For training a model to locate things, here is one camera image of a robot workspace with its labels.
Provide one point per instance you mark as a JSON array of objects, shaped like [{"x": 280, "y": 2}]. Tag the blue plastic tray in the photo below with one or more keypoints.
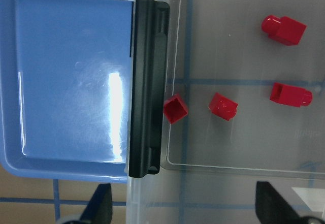
[{"x": 66, "y": 75}]

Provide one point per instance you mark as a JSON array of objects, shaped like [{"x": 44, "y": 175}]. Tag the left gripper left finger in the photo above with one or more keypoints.
[{"x": 99, "y": 209}]

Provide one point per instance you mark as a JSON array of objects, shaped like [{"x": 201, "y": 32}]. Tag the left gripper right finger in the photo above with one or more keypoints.
[{"x": 271, "y": 207}]

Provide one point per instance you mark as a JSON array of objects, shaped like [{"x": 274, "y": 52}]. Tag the clear plastic storage box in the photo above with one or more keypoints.
[{"x": 209, "y": 167}]

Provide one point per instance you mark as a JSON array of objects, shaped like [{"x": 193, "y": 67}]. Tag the red block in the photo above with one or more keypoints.
[
  {"x": 223, "y": 107},
  {"x": 284, "y": 30},
  {"x": 290, "y": 95},
  {"x": 175, "y": 109}
]

